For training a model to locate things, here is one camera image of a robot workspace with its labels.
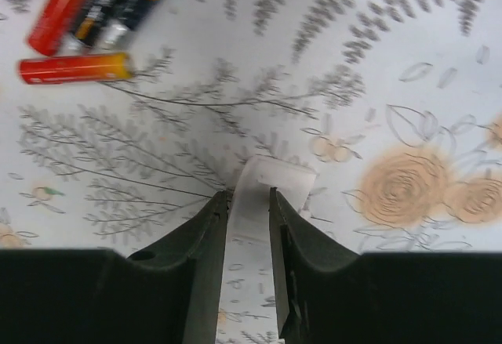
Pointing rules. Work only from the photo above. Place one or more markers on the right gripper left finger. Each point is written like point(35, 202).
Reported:
point(180, 279)

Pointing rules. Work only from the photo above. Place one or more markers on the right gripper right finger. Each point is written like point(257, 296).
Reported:
point(314, 282)

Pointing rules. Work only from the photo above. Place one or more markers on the red AAA battery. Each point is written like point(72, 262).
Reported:
point(52, 24)
point(73, 69)

